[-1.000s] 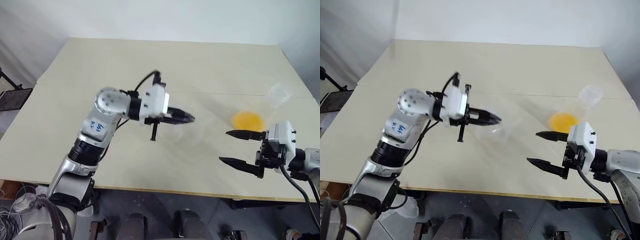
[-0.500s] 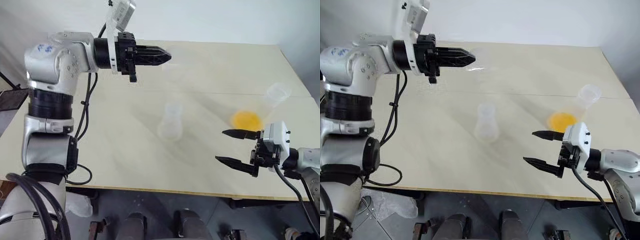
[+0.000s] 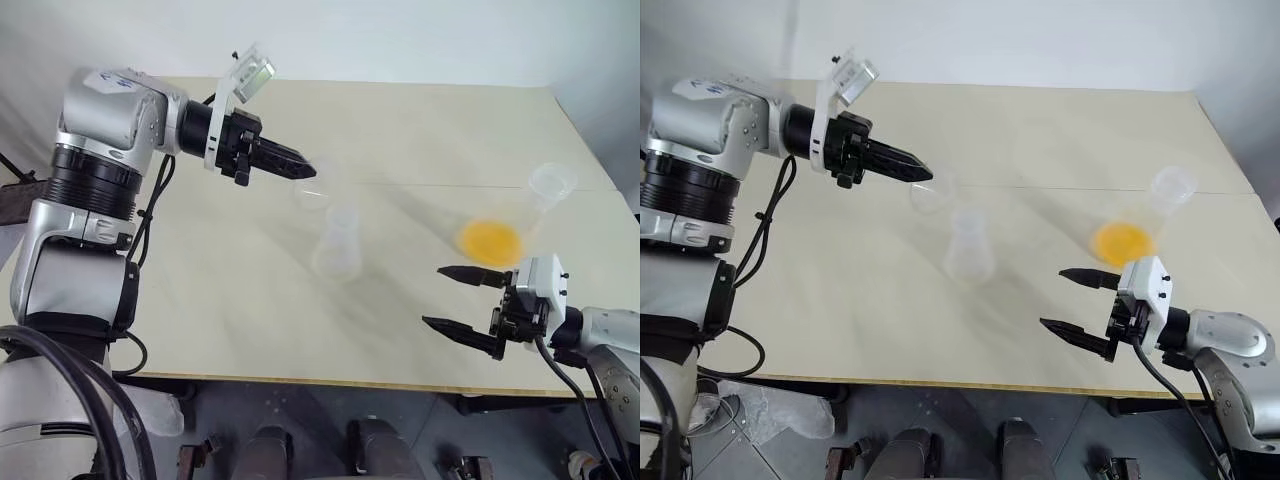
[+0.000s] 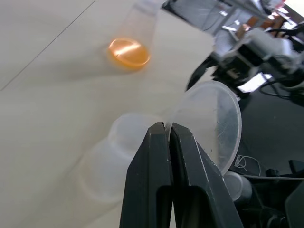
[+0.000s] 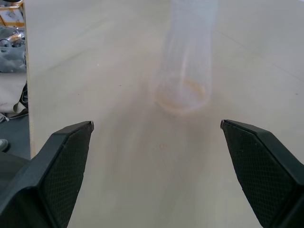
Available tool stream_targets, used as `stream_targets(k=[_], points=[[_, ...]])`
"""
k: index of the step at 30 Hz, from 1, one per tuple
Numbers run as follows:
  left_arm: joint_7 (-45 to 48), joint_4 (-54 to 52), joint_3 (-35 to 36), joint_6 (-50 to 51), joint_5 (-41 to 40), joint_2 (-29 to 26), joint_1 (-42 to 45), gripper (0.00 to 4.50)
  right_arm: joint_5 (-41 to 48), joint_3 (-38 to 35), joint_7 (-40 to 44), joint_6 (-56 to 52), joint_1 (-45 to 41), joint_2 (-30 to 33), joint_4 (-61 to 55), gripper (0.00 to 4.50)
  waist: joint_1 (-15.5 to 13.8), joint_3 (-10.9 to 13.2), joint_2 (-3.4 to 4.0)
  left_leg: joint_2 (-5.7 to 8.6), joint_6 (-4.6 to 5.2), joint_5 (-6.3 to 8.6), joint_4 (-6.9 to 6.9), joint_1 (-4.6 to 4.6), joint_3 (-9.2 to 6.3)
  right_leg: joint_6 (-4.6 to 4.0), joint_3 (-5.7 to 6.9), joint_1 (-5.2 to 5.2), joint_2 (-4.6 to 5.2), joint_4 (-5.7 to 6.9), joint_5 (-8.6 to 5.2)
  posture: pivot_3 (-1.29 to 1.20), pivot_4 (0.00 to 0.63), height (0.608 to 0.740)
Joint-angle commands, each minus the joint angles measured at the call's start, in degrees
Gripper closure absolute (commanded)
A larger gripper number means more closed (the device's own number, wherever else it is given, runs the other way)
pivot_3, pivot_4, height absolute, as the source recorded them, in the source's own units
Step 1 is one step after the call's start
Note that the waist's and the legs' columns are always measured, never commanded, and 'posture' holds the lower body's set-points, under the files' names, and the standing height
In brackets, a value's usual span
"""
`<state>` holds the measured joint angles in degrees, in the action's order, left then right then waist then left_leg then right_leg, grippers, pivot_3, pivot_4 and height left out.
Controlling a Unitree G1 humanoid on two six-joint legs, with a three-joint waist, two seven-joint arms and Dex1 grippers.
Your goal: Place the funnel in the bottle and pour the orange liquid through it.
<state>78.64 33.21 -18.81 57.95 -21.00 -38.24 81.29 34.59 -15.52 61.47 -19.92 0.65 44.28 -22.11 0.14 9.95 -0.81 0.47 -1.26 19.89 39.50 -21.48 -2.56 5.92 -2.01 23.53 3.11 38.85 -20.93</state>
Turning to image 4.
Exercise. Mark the clear plastic funnel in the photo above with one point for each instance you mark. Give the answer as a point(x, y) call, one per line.
point(209, 123)

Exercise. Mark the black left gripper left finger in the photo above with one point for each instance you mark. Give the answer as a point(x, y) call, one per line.
point(142, 180)

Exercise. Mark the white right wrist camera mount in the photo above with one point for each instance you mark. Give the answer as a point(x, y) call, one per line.
point(263, 44)

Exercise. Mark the small clear empty flask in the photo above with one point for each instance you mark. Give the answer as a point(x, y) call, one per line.
point(111, 161)

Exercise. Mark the large flask with orange liquid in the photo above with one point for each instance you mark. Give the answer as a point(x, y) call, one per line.
point(129, 54)

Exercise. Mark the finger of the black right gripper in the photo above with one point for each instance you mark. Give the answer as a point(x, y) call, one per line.
point(199, 73)

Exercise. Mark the silver metal frame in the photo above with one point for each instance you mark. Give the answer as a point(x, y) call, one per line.
point(247, 8)

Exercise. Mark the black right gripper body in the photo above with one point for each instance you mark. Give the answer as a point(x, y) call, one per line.
point(235, 69)

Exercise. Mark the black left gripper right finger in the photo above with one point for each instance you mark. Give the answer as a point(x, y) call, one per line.
point(204, 194)

